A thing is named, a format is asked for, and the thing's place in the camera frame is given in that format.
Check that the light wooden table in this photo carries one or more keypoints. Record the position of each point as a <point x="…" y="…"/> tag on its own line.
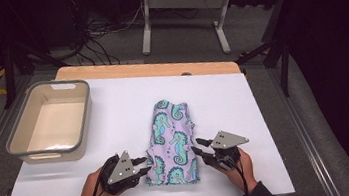
<point x="132" y="70"/>

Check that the beige plastic basket grey rim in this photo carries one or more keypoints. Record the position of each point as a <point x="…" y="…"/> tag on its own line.
<point x="21" y="138"/>

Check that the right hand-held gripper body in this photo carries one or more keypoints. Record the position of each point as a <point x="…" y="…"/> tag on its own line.
<point x="228" y="141"/>

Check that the black metal stand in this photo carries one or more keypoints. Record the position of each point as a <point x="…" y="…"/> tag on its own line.
<point x="9" y="74"/>
<point x="283" y="64"/>

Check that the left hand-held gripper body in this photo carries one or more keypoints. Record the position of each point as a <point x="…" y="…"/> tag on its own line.
<point x="121" y="171"/>

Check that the purple seahorse print swimsuit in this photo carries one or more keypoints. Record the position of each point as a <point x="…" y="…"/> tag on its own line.
<point x="173" y="145"/>

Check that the white board table cover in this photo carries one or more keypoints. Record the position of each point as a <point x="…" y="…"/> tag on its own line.
<point x="72" y="187"/>

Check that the person's left hand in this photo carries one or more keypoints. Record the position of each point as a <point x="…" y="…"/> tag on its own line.
<point x="88" y="195"/>

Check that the person's right hand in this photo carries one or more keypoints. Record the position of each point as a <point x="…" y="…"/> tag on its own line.
<point x="243" y="170"/>

